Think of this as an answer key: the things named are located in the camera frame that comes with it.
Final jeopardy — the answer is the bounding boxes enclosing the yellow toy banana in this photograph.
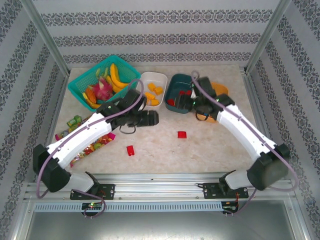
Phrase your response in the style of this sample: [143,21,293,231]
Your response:
[106,75,130,94]
[110,62,131,88]

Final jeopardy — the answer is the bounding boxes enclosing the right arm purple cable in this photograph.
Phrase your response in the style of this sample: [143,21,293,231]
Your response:
[190,70,300,217]

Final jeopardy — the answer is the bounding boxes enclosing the teal mesh basket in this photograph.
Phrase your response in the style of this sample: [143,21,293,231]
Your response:
[67,54,142,112]

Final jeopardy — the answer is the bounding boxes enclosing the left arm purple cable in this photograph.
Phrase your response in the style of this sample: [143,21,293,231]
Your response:
[36,79,145,200]

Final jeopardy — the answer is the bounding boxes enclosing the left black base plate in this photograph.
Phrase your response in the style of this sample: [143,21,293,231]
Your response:
[69,183,116,201]

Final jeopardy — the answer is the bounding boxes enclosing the short purple cable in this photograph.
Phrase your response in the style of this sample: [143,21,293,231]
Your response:
[74,191,107,219]

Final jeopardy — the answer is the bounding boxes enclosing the white plastic bin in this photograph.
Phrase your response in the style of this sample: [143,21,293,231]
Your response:
[138,71,168,111]

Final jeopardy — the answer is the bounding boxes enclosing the colourful snack packet strip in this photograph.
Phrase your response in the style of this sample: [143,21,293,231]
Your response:
[69,132,117,169]

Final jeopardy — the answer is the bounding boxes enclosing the aluminium mounting rail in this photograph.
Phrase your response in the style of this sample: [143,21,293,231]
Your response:
[23,172,295,201]

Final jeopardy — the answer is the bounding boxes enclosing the left aluminium frame post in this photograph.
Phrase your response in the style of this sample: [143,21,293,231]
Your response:
[20,0,71,77]

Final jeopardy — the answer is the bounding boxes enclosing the dark teal plastic bin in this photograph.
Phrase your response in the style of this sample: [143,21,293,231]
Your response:
[164,73,201,115]

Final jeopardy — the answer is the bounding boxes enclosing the right controller board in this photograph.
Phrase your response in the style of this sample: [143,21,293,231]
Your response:
[221,202,240,214]

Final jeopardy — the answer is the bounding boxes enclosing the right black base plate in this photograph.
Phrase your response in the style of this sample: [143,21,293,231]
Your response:
[201,181,250,200]

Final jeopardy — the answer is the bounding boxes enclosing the grey slotted cable duct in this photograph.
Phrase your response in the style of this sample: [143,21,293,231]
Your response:
[33,201,223,213]

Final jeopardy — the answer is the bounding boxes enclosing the pink toy dragon fruit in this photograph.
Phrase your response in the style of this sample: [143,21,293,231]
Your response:
[92,76,115,101]

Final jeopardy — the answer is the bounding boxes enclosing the left controller board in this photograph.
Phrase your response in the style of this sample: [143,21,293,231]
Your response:
[81,202,104,211]

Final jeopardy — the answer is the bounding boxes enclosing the orange plastic bin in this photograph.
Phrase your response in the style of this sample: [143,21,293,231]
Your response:
[197,81,230,125]

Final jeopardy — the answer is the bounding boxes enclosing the right aluminium frame post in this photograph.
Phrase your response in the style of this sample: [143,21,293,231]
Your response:
[243,0,293,73]

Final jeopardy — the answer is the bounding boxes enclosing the yellow toy fruit slice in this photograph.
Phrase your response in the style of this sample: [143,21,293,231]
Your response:
[82,92,101,110]

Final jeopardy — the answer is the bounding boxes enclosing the right aluminium side rail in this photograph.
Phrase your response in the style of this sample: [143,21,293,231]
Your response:
[239,66,286,181]

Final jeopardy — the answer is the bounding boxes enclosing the left aluminium side rail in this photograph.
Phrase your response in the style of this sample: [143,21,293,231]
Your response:
[39,71,72,161]

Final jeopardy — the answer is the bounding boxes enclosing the thin black cable loop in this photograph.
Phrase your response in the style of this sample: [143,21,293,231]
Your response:
[195,111,211,123]
[118,124,137,135]

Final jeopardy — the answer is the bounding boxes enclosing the controller board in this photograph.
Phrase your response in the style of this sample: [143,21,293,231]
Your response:
[221,202,240,214]
[81,202,104,211]

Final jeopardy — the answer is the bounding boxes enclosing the aluminium frame post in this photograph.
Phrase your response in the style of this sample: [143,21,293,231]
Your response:
[20,0,71,77]
[243,0,293,73]

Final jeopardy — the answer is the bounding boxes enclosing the aluminium side rail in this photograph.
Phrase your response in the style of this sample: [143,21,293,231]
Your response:
[239,66,286,181]
[39,71,72,161]

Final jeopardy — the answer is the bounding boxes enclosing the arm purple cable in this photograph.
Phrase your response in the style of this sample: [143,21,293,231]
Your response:
[36,79,145,200]
[190,70,300,217]

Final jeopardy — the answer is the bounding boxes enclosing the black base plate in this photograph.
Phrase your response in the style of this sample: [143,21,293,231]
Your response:
[201,181,250,200]
[69,183,116,201]

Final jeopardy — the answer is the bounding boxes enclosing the orange toy fruit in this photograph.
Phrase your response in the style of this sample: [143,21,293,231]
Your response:
[84,86,98,104]

